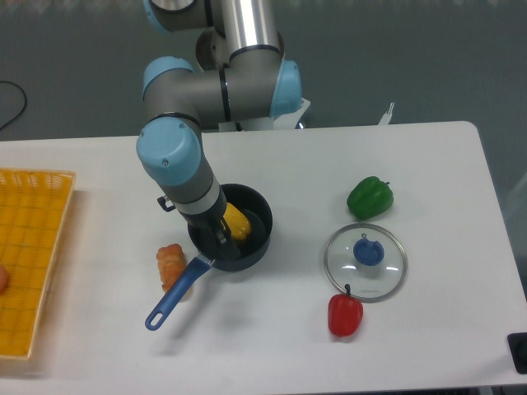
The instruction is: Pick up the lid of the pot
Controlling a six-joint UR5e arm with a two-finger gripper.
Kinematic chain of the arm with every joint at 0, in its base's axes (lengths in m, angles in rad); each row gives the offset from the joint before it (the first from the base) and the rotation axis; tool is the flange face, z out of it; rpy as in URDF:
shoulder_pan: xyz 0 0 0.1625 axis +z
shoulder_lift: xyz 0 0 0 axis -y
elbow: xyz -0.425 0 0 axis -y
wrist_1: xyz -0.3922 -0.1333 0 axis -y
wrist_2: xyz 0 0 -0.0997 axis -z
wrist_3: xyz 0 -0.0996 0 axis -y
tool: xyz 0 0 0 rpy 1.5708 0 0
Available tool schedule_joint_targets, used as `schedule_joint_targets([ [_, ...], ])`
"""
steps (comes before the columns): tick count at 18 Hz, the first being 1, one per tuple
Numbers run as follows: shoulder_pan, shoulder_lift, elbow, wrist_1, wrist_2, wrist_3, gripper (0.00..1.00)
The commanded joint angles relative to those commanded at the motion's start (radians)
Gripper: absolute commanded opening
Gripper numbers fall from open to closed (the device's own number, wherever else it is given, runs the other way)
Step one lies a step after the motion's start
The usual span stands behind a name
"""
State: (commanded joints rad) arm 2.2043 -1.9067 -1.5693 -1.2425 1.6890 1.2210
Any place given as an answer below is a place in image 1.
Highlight red bell pepper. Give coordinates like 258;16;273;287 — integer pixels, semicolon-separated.
328;283;364;337

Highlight white clip behind table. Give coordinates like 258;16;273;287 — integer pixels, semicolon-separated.
379;102;394;125

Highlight glass pot lid blue knob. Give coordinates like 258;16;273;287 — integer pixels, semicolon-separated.
323;222;408;304

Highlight black device at table edge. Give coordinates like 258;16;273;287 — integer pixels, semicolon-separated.
507;332;527;374

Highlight black cable on floor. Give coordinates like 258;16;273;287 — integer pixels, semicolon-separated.
0;80;28;131

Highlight green bell pepper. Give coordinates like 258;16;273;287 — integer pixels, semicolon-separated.
347;176;394;221

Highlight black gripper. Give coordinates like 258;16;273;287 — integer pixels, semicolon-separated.
182;197;241;260

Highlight dark blue saucepan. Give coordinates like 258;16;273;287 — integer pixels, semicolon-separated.
145;184;273;331

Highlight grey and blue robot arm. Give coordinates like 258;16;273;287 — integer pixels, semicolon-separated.
136;1;302;260

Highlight orange croissant bread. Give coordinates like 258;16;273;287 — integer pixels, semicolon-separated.
156;244;187;294

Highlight yellow wicker basket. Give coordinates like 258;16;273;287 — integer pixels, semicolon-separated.
1;168;76;360

